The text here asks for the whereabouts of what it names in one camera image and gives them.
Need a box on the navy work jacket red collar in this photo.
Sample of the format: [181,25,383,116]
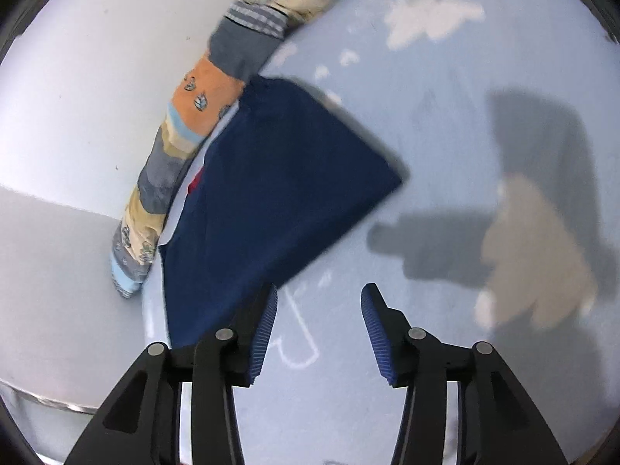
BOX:
[159,76,410,350]

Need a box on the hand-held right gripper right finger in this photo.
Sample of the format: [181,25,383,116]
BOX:
[361,283,570,465]

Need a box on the rolled patchwork quilt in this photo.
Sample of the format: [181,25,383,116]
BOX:
[109,0,379,298]

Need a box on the light blue cloud-print bed sheet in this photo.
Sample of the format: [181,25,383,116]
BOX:
[140,0,620,465]

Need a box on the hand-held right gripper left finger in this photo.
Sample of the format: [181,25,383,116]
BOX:
[63,283,279,465]

